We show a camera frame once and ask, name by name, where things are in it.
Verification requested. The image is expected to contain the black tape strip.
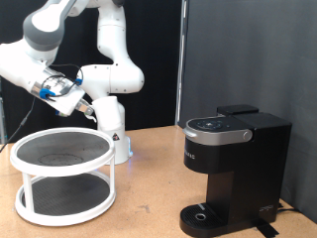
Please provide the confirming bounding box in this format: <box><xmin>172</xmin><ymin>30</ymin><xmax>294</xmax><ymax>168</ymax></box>
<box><xmin>254</xmin><ymin>222</ymin><xmax>280</xmax><ymax>238</ymax></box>

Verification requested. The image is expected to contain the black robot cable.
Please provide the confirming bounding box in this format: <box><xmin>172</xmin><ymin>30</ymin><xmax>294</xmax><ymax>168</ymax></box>
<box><xmin>0</xmin><ymin>95</ymin><xmax>38</xmax><ymax>155</ymax></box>

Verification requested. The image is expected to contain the grey metal frame post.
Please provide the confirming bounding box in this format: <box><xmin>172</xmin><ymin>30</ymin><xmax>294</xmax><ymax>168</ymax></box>
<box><xmin>0</xmin><ymin>78</ymin><xmax>7</xmax><ymax>144</ymax></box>

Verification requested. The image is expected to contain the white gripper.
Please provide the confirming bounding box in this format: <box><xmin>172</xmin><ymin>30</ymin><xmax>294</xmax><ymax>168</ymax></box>
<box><xmin>46</xmin><ymin>84</ymin><xmax>95</xmax><ymax>118</ymax></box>

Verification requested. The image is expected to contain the black Keurig coffee machine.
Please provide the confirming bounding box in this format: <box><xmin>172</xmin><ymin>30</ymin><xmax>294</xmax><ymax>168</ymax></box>
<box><xmin>178</xmin><ymin>104</ymin><xmax>293</xmax><ymax>238</ymax></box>

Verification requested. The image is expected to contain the wrist camera on blue mount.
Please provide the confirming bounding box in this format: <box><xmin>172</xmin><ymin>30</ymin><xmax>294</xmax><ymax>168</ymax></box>
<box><xmin>53</xmin><ymin>108</ymin><xmax>70</xmax><ymax>119</ymax></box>

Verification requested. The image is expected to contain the blue cable clip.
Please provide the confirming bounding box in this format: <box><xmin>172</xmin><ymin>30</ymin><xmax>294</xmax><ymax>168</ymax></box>
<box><xmin>39</xmin><ymin>77</ymin><xmax>84</xmax><ymax>100</ymax></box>

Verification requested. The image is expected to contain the black power cord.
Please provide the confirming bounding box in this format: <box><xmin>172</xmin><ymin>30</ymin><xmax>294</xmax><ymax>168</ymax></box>
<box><xmin>276</xmin><ymin>201</ymin><xmax>300</xmax><ymax>214</ymax></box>

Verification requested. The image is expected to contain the white two-tier turntable stand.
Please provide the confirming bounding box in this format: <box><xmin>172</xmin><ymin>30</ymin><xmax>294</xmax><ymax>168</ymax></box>
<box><xmin>9</xmin><ymin>126</ymin><xmax>117</xmax><ymax>227</ymax></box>

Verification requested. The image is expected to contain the vertical metal pole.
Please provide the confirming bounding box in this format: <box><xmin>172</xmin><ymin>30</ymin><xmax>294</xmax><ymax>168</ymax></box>
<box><xmin>173</xmin><ymin>0</ymin><xmax>189</xmax><ymax>126</ymax></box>

